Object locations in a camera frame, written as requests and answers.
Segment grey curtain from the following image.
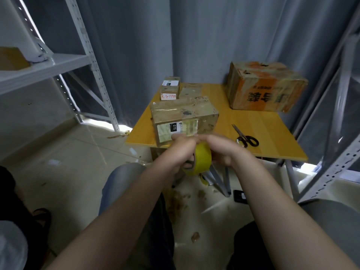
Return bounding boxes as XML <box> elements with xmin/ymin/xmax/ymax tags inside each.
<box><xmin>11</xmin><ymin>0</ymin><xmax>360</xmax><ymax>130</ymax></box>

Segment tape scraps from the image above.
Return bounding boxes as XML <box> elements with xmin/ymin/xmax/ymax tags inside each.
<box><xmin>160</xmin><ymin>185</ymin><xmax>195</xmax><ymax>223</ymax></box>

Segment person's left forearm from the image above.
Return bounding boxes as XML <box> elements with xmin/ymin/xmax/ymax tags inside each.
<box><xmin>45</xmin><ymin>160</ymin><xmax>181</xmax><ymax>270</ymax></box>

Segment long white-labelled cardboard box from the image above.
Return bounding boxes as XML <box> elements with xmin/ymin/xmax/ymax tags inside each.
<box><xmin>159</xmin><ymin>76</ymin><xmax>182</xmax><ymax>102</ymax></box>

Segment small cardboard box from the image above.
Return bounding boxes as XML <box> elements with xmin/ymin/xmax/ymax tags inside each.
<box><xmin>178</xmin><ymin>83</ymin><xmax>204</xmax><ymax>100</ymax></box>

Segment large orange print cardboard box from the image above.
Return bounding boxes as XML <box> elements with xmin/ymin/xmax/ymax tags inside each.
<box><xmin>226</xmin><ymin>61</ymin><xmax>309</xmax><ymax>114</ymax></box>

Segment person's left hand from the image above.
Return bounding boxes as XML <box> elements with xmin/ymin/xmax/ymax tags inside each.
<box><xmin>153</xmin><ymin>133</ymin><xmax>204</xmax><ymax>177</ymax></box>

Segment black sandal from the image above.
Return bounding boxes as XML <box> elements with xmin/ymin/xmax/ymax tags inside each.
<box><xmin>33</xmin><ymin>207</ymin><xmax>53</xmax><ymax>240</ymax></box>

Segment person's right hand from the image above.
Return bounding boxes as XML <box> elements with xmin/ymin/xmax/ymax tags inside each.
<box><xmin>198</xmin><ymin>133</ymin><xmax>255</xmax><ymax>168</ymax></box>

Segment person's right leg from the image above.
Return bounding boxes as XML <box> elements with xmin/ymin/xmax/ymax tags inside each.
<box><xmin>228</xmin><ymin>198</ymin><xmax>360</xmax><ymax>270</ymax></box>

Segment medium brown cardboard box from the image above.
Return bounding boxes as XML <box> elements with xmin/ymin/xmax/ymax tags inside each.
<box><xmin>150</xmin><ymin>96</ymin><xmax>220</xmax><ymax>146</ymax></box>

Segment black-handled scissors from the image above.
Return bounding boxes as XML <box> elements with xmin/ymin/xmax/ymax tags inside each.
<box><xmin>231</xmin><ymin>123</ymin><xmax>261</xmax><ymax>149</ymax></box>

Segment yellow wooden table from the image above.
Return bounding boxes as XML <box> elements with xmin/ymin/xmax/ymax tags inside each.
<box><xmin>125</xmin><ymin>83</ymin><xmax>309</xmax><ymax>197</ymax></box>

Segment black power adapter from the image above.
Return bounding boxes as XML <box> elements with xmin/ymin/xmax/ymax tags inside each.
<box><xmin>233</xmin><ymin>189</ymin><xmax>249</xmax><ymax>205</ymax></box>

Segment grey metal shelf unit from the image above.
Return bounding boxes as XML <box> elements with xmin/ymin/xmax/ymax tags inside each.
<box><xmin>289</xmin><ymin>5</ymin><xmax>360</xmax><ymax>203</ymax></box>
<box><xmin>0</xmin><ymin>0</ymin><xmax>121</xmax><ymax>133</ymax></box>

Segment yellow tape roll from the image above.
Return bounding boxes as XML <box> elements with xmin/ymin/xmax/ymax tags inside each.
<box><xmin>183</xmin><ymin>142</ymin><xmax>213</xmax><ymax>177</ymax></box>

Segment person's right forearm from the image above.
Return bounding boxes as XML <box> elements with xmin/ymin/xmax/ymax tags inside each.
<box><xmin>233</xmin><ymin>154</ymin><xmax>360</xmax><ymax>270</ymax></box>

